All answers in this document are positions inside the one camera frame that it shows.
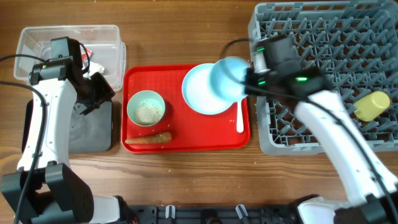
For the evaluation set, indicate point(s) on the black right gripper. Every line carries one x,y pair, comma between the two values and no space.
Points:
249,83

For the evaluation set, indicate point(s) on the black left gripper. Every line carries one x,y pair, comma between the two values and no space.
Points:
105,93

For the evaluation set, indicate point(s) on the white tissue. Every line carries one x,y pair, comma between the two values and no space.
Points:
94,68

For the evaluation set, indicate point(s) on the red snack wrapper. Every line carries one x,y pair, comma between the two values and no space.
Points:
86,54

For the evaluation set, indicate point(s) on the light blue bowl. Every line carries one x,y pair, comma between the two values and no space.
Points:
226,77

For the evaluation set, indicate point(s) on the green bowl with rice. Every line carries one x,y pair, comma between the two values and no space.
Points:
145,108

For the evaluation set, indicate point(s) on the yellow plastic cup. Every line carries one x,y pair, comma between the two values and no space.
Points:
372,105

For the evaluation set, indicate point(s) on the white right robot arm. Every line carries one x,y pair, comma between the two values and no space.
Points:
371,189

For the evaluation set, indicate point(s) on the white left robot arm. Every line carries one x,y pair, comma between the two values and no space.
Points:
44,189

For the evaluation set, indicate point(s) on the black waste tray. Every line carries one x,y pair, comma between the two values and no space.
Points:
93,132

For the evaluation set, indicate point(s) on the clear plastic waste bin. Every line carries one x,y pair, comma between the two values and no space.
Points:
103,40

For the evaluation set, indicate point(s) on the grey dishwasher rack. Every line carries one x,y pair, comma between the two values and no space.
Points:
354,43

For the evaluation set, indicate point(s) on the white plastic spoon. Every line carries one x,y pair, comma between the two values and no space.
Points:
239,118

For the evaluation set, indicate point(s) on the light blue plate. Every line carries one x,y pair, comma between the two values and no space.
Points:
197,93

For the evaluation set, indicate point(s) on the orange carrot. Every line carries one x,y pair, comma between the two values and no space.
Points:
158,138

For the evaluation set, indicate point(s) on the red plastic tray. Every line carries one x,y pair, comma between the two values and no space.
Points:
191,131

